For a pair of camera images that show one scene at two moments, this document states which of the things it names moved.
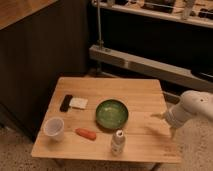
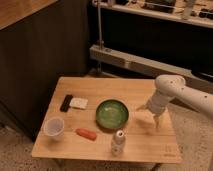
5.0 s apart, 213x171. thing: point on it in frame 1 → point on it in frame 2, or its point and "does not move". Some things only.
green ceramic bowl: x=112 y=114 does not move
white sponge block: x=78 y=103 does not move
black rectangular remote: x=65 y=103 does not move
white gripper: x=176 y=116 → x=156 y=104
